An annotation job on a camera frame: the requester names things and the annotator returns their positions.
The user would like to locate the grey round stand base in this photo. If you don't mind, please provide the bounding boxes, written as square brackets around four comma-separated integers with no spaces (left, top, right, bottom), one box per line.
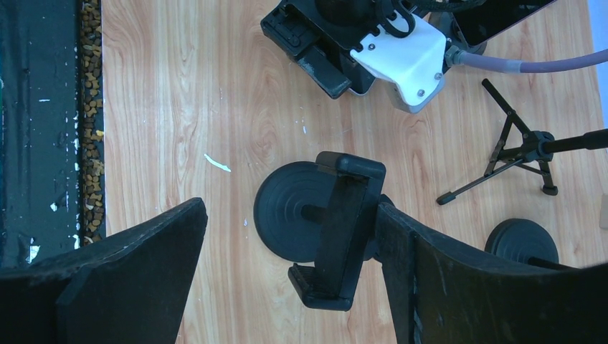
[428,12,487,55]

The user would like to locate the black phone stand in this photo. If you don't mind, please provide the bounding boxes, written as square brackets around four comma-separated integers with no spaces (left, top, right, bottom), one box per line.
[484,219,573,271]
[253,151,388,311]

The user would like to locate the black smartphone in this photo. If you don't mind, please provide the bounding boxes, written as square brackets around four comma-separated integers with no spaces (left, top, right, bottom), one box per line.
[339,53,376,95]
[453,0,554,46]

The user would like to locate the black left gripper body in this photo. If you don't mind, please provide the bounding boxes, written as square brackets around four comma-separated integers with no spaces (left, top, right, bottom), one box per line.
[280,1,414,50]

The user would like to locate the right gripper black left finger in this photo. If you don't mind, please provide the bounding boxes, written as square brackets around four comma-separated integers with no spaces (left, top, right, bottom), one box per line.
[1,198,208,343]

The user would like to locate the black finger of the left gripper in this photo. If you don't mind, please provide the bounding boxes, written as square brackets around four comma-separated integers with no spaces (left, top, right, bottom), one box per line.
[260,4,353,100]

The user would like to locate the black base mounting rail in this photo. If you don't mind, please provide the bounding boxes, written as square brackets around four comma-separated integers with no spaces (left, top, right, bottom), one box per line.
[1,1,92,269]

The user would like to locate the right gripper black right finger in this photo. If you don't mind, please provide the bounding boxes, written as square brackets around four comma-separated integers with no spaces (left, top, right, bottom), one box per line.
[375,203,607,343]

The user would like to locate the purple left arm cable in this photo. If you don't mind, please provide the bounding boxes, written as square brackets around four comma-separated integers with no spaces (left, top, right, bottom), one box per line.
[444,44,608,75]

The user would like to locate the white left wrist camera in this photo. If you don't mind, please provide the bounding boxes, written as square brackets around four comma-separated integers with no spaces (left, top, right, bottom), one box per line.
[350,15,447,114]

